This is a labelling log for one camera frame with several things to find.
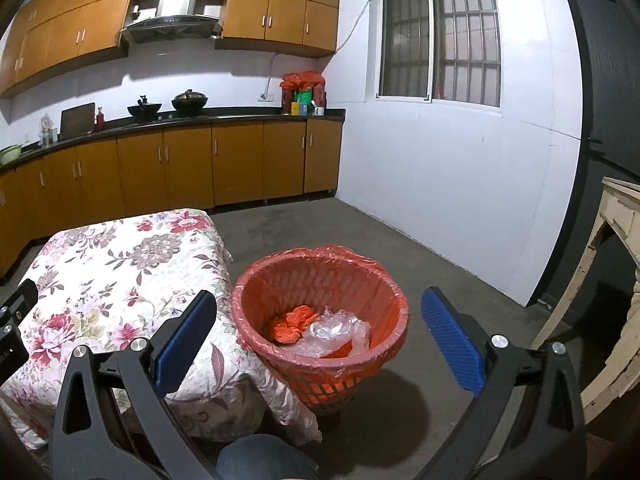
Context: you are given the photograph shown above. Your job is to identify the worn white wooden table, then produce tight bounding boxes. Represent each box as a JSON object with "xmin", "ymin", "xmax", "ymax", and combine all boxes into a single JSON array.
[{"xmin": 530, "ymin": 176, "xmax": 640, "ymax": 426}]

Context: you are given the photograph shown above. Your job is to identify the black kitchen countertop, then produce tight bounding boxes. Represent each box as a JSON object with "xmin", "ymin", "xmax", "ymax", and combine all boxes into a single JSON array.
[{"xmin": 0, "ymin": 109, "xmax": 347, "ymax": 173}]

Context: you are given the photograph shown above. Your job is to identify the red bag on groceries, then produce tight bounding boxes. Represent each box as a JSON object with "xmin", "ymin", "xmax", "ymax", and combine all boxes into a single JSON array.
[{"xmin": 280, "ymin": 71, "xmax": 327, "ymax": 113}]

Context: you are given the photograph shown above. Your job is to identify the red plastic bag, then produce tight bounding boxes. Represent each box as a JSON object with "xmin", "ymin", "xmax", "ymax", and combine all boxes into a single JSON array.
[{"xmin": 270, "ymin": 304, "xmax": 321, "ymax": 346}]

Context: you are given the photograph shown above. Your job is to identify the white socket cable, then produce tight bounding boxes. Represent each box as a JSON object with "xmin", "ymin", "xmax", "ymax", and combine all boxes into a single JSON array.
[{"xmin": 267, "ymin": 52, "xmax": 281, "ymax": 96}]

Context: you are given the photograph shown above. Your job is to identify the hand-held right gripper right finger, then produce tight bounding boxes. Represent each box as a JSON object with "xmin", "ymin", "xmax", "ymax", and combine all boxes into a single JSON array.
[{"xmin": 412, "ymin": 286, "xmax": 587, "ymax": 480}]

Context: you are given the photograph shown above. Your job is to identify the white wall wire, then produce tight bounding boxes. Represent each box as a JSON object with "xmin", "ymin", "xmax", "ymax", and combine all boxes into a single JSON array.
[{"xmin": 335, "ymin": 0, "xmax": 381, "ymax": 54}]

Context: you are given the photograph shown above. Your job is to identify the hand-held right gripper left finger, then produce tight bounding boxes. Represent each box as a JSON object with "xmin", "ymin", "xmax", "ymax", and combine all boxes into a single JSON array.
[{"xmin": 50, "ymin": 289, "xmax": 221, "ymax": 480}]

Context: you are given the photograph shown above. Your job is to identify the steel range hood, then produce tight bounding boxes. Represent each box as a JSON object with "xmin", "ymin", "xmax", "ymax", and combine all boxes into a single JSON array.
[{"xmin": 120, "ymin": 0, "xmax": 224, "ymax": 44}]

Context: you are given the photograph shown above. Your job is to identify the black open wok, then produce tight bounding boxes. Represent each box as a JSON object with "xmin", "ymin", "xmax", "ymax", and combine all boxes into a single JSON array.
[{"xmin": 127, "ymin": 94, "xmax": 163, "ymax": 121}]

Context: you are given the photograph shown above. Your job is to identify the dark door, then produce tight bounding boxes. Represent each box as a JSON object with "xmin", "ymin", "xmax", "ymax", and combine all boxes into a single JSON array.
[{"xmin": 540, "ymin": 0, "xmax": 640, "ymax": 308}]

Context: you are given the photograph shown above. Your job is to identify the person's jeans leg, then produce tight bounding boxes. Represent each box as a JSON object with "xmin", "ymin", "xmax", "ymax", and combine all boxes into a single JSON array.
[{"xmin": 216, "ymin": 434, "xmax": 321, "ymax": 480}]

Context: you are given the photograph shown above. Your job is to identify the wooden upper kitchen cabinets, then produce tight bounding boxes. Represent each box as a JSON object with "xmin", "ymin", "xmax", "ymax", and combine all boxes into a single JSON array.
[{"xmin": 0, "ymin": 0, "xmax": 341, "ymax": 99}]

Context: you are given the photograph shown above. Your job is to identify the black wok with lid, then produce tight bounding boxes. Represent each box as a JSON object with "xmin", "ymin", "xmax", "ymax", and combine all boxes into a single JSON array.
[{"xmin": 171, "ymin": 89, "xmax": 210, "ymax": 113}]

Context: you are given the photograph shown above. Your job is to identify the wooden lower kitchen cabinets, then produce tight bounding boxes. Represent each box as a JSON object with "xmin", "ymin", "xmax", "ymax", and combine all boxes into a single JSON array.
[{"xmin": 0, "ymin": 119, "xmax": 345, "ymax": 281}]

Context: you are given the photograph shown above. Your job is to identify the wooden kitchen cabinets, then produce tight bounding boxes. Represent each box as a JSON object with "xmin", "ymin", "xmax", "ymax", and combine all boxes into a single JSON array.
[
  {"xmin": 0, "ymin": 119, "xmax": 345, "ymax": 281},
  {"xmin": 0, "ymin": 0, "xmax": 341, "ymax": 99}
]

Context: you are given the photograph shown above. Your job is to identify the dark cutting board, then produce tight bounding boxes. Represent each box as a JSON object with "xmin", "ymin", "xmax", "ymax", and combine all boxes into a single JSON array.
[{"xmin": 60, "ymin": 102, "xmax": 97, "ymax": 141}]

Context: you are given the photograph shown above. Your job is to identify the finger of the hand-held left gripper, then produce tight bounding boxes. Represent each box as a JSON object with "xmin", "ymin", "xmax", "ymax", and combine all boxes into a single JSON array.
[{"xmin": 0, "ymin": 278, "xmax": 40, "ymax": 332}]

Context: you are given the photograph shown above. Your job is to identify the red plastic mesh basket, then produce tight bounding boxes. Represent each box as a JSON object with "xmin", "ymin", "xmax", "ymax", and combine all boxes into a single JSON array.
[{"xmin": 231, "ymin": 245, "xmax": 411, "ymax": 416}]

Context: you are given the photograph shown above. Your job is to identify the clear crumpled plastic wrap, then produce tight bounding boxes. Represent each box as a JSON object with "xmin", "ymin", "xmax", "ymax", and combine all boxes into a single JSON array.
[{"xmin": 295, "ymin": 307, "xmax": 373, "ymax": 359}]

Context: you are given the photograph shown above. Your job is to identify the barred window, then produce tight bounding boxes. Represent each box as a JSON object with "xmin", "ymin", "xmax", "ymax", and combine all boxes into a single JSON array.
[{"xmin": 370, "ymin": 0, "xmax": 502, "ymax": 109}]

